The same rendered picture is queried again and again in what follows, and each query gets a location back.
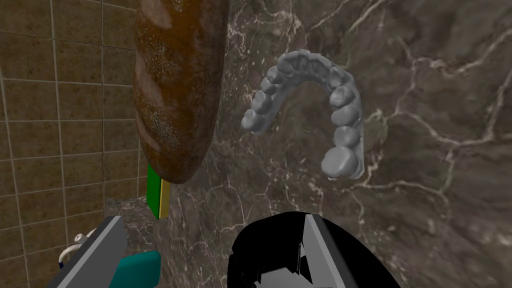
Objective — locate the brown bread loaf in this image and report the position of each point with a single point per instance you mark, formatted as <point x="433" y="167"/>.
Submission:
<point x="180" y="92"/>

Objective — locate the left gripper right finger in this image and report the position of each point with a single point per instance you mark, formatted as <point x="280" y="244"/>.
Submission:
<point x="320" y="252"/>

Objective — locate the teal rounded object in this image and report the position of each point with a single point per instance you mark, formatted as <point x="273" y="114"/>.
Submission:
<point x="138" y="270"/>

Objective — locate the white curved tube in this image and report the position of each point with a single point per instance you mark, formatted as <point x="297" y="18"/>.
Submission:
<point x="72" y="250"/>

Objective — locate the grey dental teeth model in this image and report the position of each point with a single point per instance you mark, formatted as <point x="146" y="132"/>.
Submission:
<point x="344" y="120"/>

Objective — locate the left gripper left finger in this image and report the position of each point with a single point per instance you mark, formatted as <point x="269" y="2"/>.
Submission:
<point x="94" y="256"/>

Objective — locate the green and yellow sponge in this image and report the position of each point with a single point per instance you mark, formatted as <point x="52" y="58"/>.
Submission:
<point x="156" y="200"/>

